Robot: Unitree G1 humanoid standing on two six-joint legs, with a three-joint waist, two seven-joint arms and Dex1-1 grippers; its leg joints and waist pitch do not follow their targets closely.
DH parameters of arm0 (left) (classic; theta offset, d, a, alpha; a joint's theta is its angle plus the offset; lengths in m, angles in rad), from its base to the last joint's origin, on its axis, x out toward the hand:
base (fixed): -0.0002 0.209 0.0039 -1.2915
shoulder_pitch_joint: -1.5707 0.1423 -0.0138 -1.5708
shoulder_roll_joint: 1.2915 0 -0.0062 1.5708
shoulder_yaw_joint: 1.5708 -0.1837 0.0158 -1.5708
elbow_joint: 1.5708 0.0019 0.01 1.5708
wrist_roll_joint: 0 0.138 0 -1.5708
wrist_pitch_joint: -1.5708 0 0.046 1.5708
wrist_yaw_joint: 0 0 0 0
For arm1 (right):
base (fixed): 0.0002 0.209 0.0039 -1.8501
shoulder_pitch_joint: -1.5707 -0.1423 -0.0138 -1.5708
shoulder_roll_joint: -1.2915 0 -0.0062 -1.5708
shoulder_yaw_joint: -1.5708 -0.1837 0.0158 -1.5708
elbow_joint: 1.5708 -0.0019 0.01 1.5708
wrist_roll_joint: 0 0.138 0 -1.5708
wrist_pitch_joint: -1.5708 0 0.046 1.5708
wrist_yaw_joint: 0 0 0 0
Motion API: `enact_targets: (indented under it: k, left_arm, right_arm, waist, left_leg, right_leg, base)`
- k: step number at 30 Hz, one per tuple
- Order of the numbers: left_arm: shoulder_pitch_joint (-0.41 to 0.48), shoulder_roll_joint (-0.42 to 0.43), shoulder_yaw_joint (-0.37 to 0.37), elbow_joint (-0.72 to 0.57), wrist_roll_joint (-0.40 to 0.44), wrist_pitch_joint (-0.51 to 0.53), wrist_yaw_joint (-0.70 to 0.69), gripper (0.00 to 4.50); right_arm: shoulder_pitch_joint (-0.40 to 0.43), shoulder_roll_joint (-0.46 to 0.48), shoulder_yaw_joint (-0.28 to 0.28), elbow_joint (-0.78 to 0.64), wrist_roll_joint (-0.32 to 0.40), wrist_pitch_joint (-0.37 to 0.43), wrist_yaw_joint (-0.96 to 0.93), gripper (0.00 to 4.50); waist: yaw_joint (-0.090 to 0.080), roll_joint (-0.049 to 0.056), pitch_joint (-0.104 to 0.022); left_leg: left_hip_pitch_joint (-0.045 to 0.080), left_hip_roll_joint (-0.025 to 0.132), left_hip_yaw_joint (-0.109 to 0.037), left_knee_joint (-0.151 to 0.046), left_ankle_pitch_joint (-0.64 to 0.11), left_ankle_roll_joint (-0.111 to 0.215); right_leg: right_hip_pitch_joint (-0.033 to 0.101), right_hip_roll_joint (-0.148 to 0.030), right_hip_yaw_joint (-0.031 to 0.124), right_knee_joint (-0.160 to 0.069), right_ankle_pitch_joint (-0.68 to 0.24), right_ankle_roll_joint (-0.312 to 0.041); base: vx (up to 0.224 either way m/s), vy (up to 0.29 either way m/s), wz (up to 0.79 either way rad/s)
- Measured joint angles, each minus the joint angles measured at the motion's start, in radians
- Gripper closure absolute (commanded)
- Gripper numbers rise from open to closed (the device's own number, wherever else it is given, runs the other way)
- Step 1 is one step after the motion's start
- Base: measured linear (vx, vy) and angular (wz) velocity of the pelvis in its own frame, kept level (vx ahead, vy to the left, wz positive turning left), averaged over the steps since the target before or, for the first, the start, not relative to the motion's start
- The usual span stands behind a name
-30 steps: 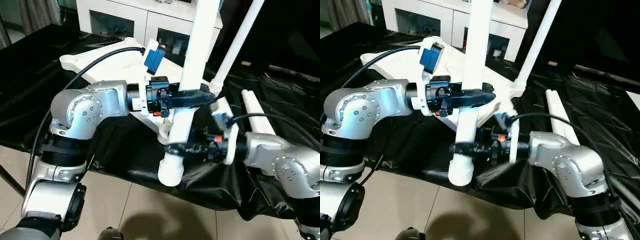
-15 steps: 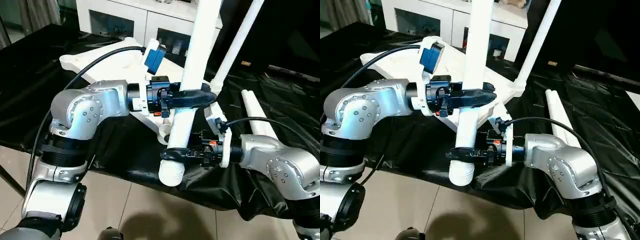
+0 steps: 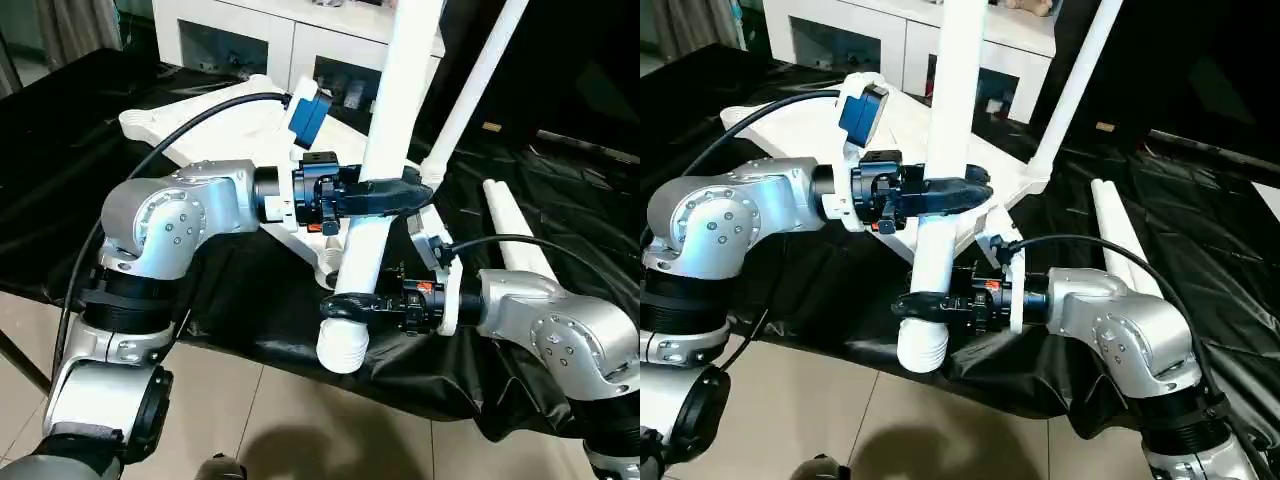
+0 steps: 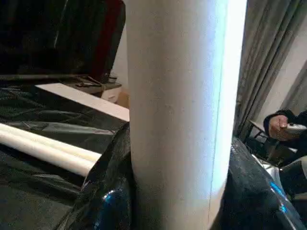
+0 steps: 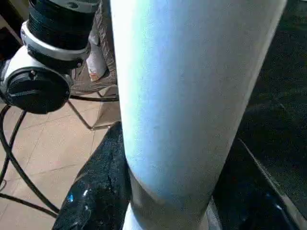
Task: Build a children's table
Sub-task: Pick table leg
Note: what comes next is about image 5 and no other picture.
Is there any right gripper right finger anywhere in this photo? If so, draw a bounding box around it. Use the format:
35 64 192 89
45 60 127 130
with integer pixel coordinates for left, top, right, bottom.
210 138 302 230

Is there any thin black wire frame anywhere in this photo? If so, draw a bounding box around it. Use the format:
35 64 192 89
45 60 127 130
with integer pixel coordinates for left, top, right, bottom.
68 94 120 132

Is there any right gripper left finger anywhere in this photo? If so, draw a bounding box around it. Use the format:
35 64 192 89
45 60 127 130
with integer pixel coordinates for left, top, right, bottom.
51 120 132 230

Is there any beige fabric bag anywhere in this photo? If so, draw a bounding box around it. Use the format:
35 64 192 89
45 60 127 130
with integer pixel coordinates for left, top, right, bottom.
71 0 120 96

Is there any white plastic table leg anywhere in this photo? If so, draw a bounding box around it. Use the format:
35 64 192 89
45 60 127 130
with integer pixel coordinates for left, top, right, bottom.
108 0 288 230

